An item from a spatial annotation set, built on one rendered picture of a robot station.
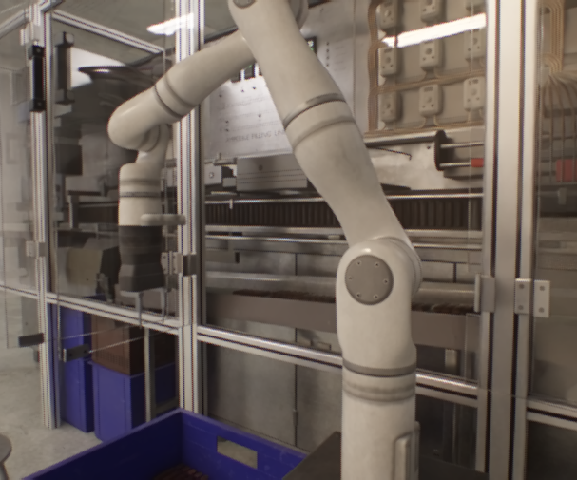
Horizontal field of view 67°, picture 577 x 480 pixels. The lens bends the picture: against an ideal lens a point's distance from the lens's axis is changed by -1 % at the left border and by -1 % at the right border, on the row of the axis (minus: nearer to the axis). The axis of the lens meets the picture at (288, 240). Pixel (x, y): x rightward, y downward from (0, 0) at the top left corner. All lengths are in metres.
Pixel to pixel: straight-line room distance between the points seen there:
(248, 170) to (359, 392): 0.94
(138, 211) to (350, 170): 0.39
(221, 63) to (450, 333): 0.68
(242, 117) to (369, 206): 1.41
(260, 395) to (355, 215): 1.15
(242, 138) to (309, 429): 1.17
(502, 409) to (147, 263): 0.69
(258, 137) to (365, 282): 1.41
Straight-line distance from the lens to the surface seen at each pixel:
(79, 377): 2.09
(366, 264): 0.52
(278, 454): 1.00
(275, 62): 0.62
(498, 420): 0.93
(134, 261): 0.80
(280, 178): 1.29
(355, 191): 0.58
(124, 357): 1.79
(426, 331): 1.00
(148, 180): 0.80
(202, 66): 0.74
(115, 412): 1.92
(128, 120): 0.80
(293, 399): 1.56
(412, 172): 1.44
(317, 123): 0.57
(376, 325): 0.53
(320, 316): 1.11
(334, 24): 1.78
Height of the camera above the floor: 0.91
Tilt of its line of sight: 3 degrees down
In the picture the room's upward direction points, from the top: straight up
